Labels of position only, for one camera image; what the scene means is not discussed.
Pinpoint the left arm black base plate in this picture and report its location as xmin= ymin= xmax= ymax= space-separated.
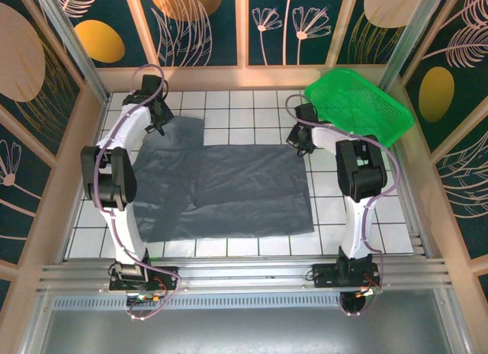
xmin=109 ymin=265 xmax=180 ymax=292

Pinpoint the aluminium mounting rail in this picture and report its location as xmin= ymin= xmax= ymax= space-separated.
xmin=36 ymin=254 xmax=454 ymax=296

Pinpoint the slotted grey cable duct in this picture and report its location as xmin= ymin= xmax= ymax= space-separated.
xmin=51 ymin=295 xmax=344 ymax=310

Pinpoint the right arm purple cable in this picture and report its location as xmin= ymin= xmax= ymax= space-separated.
xmin=285 ymin=93 xmax=402 ymax=317

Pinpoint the grey sheet metal shelf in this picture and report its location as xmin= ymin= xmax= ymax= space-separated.
xmin=22 ymin=288 xmax=458 ymax=354

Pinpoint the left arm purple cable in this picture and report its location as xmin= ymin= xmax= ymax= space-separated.
xmin=92 ymin=63 xmax=187 ymax=321

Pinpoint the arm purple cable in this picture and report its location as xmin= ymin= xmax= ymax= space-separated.
xmin=92 ymin=63 xmax=187 ymax=321
xmin=285 ymin=93 xmax=402 ymax=317

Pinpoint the wooden enclosure frame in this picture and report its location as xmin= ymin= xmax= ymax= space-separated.
xmin=0 ymin=0 xmax=488 ymax=354

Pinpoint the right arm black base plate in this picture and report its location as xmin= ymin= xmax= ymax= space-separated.
xmin=312 ymin=262 xmax=383 ymax=289

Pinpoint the aluminium corner post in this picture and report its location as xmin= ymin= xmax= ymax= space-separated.
xmin=377 ymin=0 xmax=448 ymax=90
xmin=30 ymin=0 xmax=112 ymax=105

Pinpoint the grey t-shirt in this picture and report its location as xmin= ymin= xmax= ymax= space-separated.
xmin=130 ymin=115 xmax=316 ymax=245

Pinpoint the small control board with wires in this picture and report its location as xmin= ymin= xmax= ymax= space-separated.
xmin=125 ymin=291 xmax=169 ymax=306
xmin=338 ymin=285 xmax=383 ymax=317

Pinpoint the green plastic basket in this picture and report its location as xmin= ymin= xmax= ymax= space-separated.
xmin=303 ymin=67 xmax=416 ymax=149

